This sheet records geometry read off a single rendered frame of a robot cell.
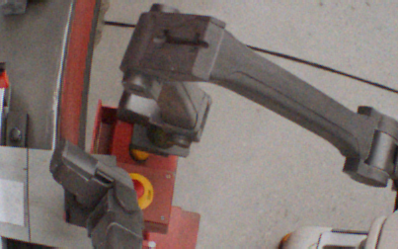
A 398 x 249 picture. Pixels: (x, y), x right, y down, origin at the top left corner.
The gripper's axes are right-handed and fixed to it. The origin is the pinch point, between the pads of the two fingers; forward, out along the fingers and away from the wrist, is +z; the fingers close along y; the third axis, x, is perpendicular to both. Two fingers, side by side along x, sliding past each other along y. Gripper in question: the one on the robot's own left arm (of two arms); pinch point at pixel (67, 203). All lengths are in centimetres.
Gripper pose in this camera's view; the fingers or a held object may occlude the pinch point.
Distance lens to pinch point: 141.0
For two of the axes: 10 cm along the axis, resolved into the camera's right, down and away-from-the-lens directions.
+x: 8.4, 1.9, 5.0
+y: -0.4, 9.5, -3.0
